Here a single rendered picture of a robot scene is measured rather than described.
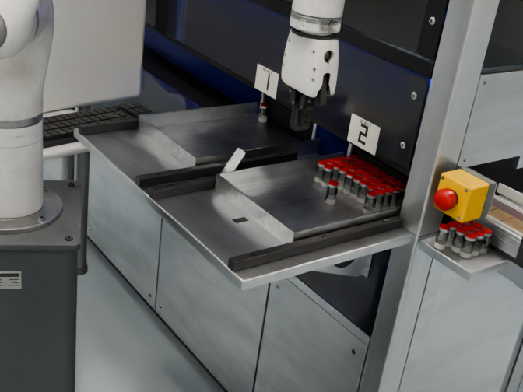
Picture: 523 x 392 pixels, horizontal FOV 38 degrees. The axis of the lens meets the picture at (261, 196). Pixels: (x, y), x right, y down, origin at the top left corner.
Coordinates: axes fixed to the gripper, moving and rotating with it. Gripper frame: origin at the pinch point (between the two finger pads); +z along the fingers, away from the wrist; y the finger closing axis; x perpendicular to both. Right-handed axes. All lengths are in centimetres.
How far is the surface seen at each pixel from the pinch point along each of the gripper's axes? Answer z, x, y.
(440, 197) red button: 10.7, -20.1, -17.6
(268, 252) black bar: 20.6, 9.3, -8.0
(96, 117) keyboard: 28, 4, 76
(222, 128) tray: 22, -16, 48
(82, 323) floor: 110, -2, 99
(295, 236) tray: 20.1, 2.2, -6.2
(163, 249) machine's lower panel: 77, -22, 82
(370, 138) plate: 8.8, -23.1, 5.0
